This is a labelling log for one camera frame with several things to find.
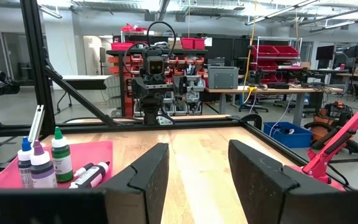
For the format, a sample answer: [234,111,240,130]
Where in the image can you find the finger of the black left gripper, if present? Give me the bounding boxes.
[173,75,188,98]
[131,77,149,101]

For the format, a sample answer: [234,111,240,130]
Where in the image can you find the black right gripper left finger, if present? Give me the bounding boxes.
[99,142,170,224]

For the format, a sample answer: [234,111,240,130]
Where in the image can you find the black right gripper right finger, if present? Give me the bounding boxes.
[227,139,341,224]

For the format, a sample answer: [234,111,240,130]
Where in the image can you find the small dark food coloring bottle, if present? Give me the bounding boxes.
[74,162,95,179]
[68,161,111,190]

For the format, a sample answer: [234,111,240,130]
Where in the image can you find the red translucent plastic bin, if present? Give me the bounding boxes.
[0,140,114,190]

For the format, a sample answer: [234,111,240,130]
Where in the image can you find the large green food coloring bottle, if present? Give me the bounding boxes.
[50,126,74,183]

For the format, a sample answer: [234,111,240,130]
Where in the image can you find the large violet food coloring bottle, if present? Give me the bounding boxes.
[29,139,58,190]

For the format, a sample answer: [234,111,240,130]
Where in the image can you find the large blue food coloring bottle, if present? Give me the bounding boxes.
[17,136,35,189]

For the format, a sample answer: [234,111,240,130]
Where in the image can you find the blue plastic storage bin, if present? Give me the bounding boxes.
[262,121,313,149]

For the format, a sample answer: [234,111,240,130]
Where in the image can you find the blue office chair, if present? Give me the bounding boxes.
[238,93,270,114]

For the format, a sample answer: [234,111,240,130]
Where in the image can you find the red desk lamp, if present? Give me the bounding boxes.
[289,81,358,192]

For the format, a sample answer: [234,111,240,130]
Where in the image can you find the orange shop vacuum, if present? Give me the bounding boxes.
[303,101,358,156]

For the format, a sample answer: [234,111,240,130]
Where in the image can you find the long wooden workbench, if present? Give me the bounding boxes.
[204,85,344,127]

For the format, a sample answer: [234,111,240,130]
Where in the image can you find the black flat monitor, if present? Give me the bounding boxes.
[315,45,335,62]

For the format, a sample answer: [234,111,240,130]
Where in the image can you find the black studio softbox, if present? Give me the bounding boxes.
[342,45,358,60]

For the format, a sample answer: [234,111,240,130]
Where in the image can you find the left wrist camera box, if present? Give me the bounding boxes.
[147,55,166,76]

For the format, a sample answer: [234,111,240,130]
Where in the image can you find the black aluminium table frame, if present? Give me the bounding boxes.
[0,0,354,190]

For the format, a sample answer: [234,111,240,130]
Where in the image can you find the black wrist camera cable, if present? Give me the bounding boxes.
[123,21,177,77]

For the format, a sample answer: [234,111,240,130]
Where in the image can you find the white floor cable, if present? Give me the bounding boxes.
[268,93,295,138]

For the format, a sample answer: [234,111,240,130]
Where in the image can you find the yellow hanging cord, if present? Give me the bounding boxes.
[242,0,259,105]

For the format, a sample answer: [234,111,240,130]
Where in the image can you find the metal wire rack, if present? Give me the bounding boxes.
[252,36,304,85]

